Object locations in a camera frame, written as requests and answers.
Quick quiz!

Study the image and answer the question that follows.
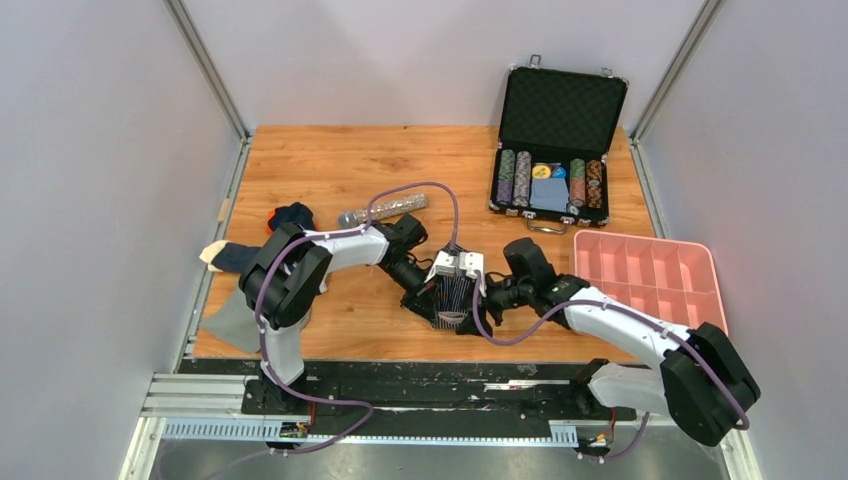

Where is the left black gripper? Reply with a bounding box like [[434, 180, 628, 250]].
[[380, 256, 445, 327]]

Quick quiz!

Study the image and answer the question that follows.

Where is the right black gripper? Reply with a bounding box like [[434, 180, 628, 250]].
[[455, 272, 532, 338]]

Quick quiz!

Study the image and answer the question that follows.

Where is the navy striped underwear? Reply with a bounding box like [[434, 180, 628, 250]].
[[433, 276, 474, 330]]

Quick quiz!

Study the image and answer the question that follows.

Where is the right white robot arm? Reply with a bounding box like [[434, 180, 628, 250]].
[[459, 237, 761, 446]]

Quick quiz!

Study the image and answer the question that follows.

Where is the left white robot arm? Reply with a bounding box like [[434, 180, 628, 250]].
[[238, 214, 438, 413]]

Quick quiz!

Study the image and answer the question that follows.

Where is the glittery silver microphone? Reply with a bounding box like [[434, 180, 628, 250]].
[[337, 193, 429, 229]]

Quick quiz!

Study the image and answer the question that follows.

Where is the blue playing card deck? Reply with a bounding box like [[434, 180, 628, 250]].
[[529, 178, 570, 213]]

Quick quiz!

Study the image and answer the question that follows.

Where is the purple poker chip stack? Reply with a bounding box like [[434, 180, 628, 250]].
[[495, 149, 516, 205]]

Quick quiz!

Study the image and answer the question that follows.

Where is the yellow dealer button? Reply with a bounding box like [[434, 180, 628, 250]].
[[531, 163, 552, 179]]

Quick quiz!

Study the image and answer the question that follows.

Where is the black poker chip case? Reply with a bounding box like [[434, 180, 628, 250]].
[[488, 55, 629, 227]]

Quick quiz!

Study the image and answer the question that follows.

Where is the green poker chip stack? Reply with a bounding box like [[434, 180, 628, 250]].
[[569, 158, 586, 208]]

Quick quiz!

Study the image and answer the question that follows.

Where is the grey poker chip stack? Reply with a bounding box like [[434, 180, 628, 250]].
[[512, 151, 532, 207]]

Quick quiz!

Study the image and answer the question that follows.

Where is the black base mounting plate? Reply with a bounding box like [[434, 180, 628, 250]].
[[241, 360, 637, 434]]

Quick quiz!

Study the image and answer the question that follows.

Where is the brown poker chip stack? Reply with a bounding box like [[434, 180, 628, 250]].
[[586, 160, 603, 209]]

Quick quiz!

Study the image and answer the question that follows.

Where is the pink compartment tray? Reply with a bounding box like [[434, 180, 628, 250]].
[[572, 230, 728, 331]]

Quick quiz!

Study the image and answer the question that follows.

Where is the grey cloth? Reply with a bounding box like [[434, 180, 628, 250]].
[[200, 289, 260, 354]]

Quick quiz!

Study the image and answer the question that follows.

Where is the navy white orange garment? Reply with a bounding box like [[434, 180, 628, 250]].
[[199, 201, 318, 274]]

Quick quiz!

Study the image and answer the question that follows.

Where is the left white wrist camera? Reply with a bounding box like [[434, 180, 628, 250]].
[[425, 250, 459, 281]]

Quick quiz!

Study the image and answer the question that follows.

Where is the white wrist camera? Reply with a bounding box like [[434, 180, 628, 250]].
[[458, 251, 486, 297], [425, 250, 459, 281]]

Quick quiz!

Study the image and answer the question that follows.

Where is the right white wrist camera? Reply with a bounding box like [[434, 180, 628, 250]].
[[458, 251, 486, 297]]

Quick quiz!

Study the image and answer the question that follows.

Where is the aluminium frame rail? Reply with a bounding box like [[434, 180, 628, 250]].
[[119, 372, 763, 480]]

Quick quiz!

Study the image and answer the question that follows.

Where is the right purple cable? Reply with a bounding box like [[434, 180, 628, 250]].
[[470, 278, 751, 463]]

